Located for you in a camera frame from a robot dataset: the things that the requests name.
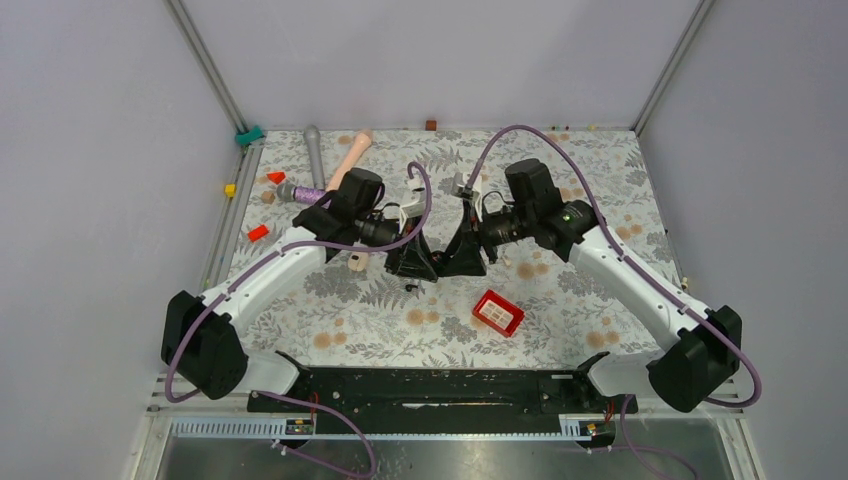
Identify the red block on mat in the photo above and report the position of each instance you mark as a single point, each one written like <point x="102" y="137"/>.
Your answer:
<point x="258" y="233"/>

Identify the purple glitter toy microphone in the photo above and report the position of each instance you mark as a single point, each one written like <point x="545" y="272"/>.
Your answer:
<point x="289" y="192"/>

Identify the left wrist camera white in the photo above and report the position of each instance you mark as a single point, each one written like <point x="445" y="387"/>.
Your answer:
<point x="411" y="208"/>

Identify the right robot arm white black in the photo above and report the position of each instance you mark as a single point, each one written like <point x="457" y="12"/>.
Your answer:
<point x="698" y="347"/>

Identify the red plastic tray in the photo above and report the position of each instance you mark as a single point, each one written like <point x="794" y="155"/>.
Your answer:
<point x="498" y="313"/>

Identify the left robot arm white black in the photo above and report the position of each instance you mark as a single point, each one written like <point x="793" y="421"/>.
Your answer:
<point x="202" y="345"/>

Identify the floral patterned table mat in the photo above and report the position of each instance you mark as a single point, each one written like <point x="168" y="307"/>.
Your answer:
<point x="338" y="317"/>

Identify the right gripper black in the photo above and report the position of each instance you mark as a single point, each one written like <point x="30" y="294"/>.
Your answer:
<point x="468" y="259"/>

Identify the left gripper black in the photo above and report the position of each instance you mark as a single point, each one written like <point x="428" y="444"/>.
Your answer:
<point x="413" y="259"/>

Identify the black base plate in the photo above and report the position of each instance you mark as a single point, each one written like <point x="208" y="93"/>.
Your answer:
<point x="395" y="401"/>

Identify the red triangular block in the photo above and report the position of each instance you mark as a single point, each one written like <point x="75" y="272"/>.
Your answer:
<point x="276" y="177"/>

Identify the beige toy microphone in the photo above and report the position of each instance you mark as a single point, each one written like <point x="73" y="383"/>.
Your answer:
<point x="359" y="144"/>

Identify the teal plastic piece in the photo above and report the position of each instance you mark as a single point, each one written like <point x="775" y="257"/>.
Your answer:
<point x="246" y="138"/>

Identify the grey toy microphone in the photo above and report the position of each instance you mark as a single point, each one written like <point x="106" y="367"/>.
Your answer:
<point x="312" y="138"/>

